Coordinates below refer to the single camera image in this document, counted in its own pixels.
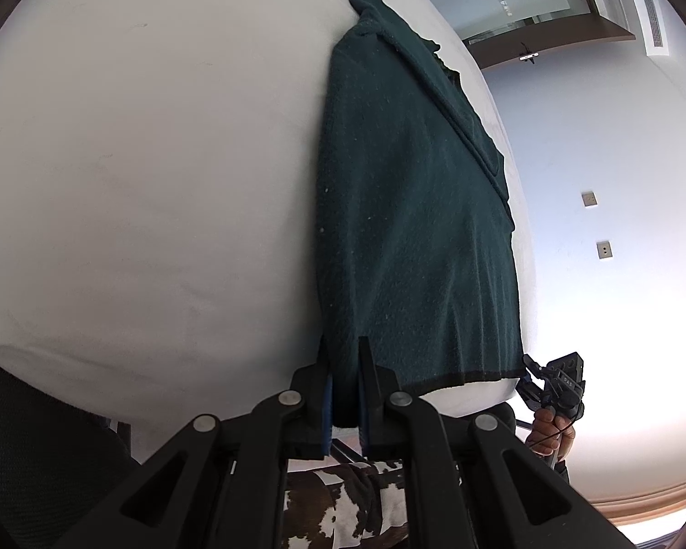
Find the dark green knit sweater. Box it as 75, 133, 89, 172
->
315, 0, 524, 428

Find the lower wall socket plate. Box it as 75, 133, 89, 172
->
596, 241, 612, 259

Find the ceiling air vent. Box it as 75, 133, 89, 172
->
633, 0, 670, 57

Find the door handle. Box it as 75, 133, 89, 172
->
518, 42, 540, 65

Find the person's right hand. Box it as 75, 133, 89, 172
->
525, 408, 576, 461

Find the cow print rug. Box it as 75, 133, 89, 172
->
281, 461, 409, 549

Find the white bed sheet mattress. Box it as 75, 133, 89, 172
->
0, 0, 539, 459

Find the upper wall switch plate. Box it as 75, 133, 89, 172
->
581, 191, 597, 207

